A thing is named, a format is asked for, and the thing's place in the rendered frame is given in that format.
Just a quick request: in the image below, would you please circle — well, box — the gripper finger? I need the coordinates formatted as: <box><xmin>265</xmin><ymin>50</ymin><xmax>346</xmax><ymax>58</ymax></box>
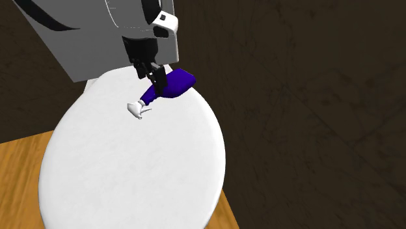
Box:
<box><xmin>146</xmin><ymin>62</ymin><xmax>169</xmax><ymax>96</ymax></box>
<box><xmin>133</xmin><ymin>60</ymin><xmax>151</xmax><ymax>81</ymax></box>

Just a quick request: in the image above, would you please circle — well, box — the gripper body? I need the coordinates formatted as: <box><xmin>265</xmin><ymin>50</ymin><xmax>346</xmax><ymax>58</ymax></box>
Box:
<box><xmin>121</xmin><ymin>34</ymin><xmax>159</xmax><ymax>65</ymax></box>

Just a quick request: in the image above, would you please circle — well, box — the blue spray bottle white nozzle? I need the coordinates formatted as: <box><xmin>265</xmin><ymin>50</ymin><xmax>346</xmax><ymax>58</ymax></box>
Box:
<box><xmin>127</xmin><ymin>68</ymin><xmax>196</xmax><ymax>120</ymax></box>

